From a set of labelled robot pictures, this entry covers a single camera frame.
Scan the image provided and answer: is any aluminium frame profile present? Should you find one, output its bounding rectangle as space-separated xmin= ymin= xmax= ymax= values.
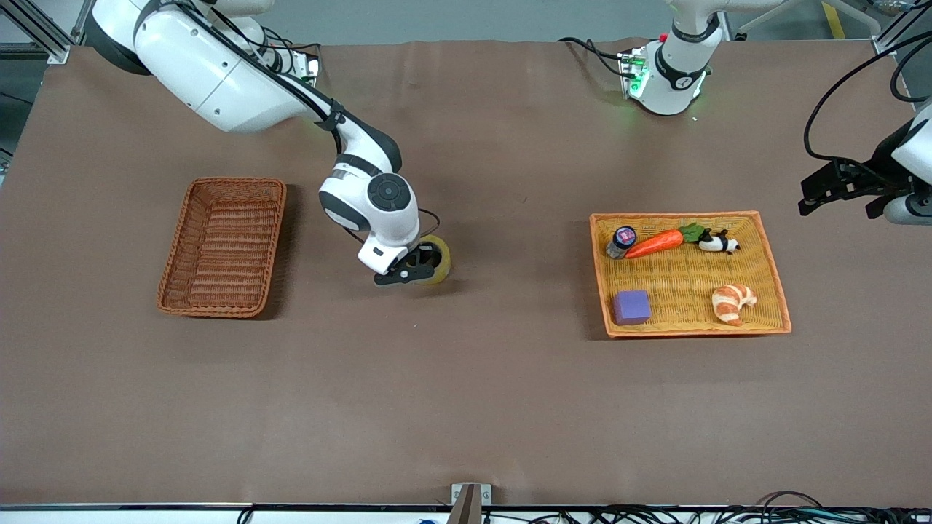
xmin=0 ymin=0 xmax=95 ymax=65
xmin=872 ymin=0 xmax=922 ymax=57

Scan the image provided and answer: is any toy croissant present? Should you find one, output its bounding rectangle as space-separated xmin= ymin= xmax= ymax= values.
xmin=711 ymin=283 xmax=758 ymax=327

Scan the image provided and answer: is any metal table edge bracket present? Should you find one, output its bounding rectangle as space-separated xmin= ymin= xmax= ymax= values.
xmin=450 ymin=482 xmax=493 ymax=524

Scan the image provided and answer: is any black left base cable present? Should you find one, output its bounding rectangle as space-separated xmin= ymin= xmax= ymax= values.
xmin=558 ymin=36 xmax=628 ymax=78

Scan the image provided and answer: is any white table edge rail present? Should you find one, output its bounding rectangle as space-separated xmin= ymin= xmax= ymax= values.
xmin=0 ymin=504 xmax=932 ymax=524

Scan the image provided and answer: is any brown wicker basket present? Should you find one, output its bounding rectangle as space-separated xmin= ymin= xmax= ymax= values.
xmin=156 ymin=178 xmax=288 ymax=319

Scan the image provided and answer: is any brown table cover sheet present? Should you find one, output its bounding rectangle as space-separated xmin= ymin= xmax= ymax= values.
xmin=0 ymin=36 xmax=932 ymax=508

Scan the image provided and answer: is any clear yellowish tape roll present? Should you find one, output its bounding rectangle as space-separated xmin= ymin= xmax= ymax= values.
xmin=416 ymin=234 xmax=452 ymax=286

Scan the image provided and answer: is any small bottle purple cap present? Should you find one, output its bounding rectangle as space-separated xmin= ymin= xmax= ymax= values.
xmin=606 ymin=226 xmax=639 ymax=260

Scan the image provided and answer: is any orange toy carrot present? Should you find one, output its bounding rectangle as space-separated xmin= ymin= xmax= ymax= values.
xmin=625 ymin=223 xmax=706 ymax=260

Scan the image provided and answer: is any orange wicker tray basket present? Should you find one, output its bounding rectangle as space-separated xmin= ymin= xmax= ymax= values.
xmin=589 ymin=211 xmax=793 ymax=339

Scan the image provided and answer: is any black cable bundle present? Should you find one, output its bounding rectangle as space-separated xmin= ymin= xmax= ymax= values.
xmin=539 ymin=491 xmax=932 ymax=524

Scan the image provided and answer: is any purple cube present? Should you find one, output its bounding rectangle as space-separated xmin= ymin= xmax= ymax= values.
xmin=612 ymin=290 xmax=653 ymax=326

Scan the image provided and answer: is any black white panda toy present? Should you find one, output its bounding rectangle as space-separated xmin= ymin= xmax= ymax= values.
xmin=698 ymin=229 xmax=741 ymax=255

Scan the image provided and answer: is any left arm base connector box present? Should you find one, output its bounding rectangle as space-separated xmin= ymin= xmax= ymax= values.
xmin=619 ymin=47 xmax=650 ymax=100

